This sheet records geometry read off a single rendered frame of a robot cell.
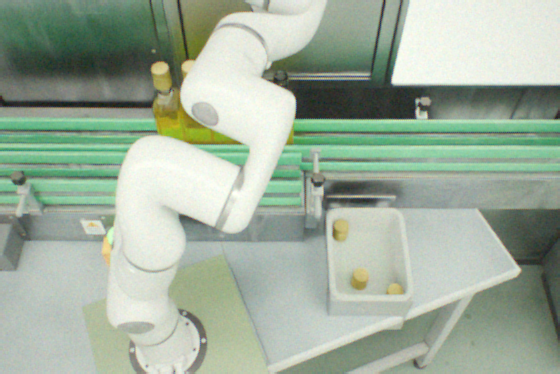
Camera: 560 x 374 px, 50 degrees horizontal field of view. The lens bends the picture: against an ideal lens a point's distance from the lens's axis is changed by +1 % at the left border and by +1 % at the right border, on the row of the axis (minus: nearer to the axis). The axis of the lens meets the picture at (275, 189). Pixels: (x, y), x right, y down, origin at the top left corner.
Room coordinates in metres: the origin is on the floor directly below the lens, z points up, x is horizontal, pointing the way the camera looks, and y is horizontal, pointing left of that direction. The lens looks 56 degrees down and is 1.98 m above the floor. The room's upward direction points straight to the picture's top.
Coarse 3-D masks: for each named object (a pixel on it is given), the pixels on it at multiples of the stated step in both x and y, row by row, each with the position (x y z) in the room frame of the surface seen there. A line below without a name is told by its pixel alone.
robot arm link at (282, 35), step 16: (272, 0) 0.74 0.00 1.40; (288, 0) 0.73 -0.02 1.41; (304, 0) 0.73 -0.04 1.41; (320, 0) 0.72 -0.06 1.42; (240, 16) 0.64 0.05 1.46; (256, 16) 0.64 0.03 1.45; (272, 16) 0.65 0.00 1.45; (288, 16) 0.66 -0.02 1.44; (304, 16) 0.67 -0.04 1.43; (320, 16) 0.70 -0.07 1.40; (256, 32) 0.61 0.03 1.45; (272, 32) 0.63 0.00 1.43; (288, 32) 0.65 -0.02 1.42; (304, 32) 0.66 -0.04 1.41; (272, 48) 0.62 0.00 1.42; (288, 48) 0.64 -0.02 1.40
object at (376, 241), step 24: (336, 216) 0.72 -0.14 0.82; (360, 216) 0.72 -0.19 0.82; (384, 216) 0.72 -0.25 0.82; (336, 240) 0.69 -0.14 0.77; (360, 240) 0.69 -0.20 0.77; (384, 240) 0.69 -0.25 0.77; (336, 264) 0.63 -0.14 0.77; (360, 264) 0.63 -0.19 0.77; (384, 264) 0.63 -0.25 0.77; (408, 264) 0.59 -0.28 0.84; (336, 288) 0.57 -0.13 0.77; (384, 288) 0.57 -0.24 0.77; (408, 288) 0.54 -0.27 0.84
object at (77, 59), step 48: (0, 0) 1.01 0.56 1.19; (48, 0) 1.01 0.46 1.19; (96, 0) 1.01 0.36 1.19; (144, 0) 1.01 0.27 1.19; (0, 48) 1.01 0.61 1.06; (48, 48) 1.01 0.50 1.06; (96, 48) 1.01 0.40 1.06; (144, 48) 1.01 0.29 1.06; (0, 96) 1.02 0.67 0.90; (48, 96) 1.01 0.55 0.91; (96, 96) 1.01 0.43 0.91; (144, 96) 1.01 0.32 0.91; (336, 96) 1.01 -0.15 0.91; (384, 96) 1.01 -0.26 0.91; (432, 96) 1.01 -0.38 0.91; (480, 96) 1.01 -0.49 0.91; (528, 96) 1.00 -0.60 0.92
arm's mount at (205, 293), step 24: (216, 264) 0.60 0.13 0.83; (168, 288) 0.54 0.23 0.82; (192, 288) 0.54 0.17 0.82; (216, 288) 0.54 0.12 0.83; (96, 312) 0.49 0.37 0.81; (192, 312) 0.49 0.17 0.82; (216, 312) 0.49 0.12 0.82; (240, 312) 0.49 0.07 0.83; (96, 336) 0.44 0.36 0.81; (120, 336) 0.44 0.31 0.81; (216, 336) 0.44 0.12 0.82; (240, 336) 0.44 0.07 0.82; (96, 360) 0.39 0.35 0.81; (120, 360) 0.39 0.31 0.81; (216, 360) 0.39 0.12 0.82; (240, 360) 0.39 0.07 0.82; (264, 360) 0.39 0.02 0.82
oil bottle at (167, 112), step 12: (156, 96) 0.84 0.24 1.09; (180, 96) 0.85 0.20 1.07; (156, 108) 0.82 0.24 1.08; (168, 108) 0.82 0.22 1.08; (180, 108) 0.83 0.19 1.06; (156, 120) 0.82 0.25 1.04; (168, 120) 0.82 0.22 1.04; (180, 120) 0.82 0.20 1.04; (168, 132) 0.82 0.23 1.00; (180, 132) 0.82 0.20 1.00
